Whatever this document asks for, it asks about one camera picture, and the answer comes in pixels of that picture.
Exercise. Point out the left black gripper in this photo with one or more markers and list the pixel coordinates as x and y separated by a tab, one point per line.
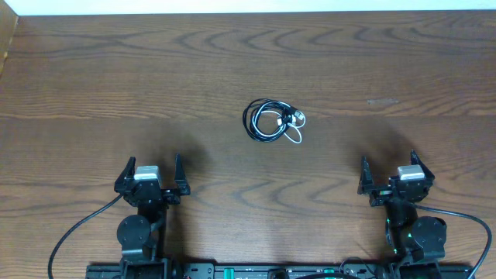
151	192

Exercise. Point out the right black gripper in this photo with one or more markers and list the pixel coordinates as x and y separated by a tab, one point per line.
366	183

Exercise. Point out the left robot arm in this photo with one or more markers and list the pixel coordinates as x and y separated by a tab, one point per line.
141	235

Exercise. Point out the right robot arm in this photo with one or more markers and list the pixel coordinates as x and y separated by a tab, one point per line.
417	242

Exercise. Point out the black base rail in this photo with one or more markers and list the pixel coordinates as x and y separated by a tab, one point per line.
217	271

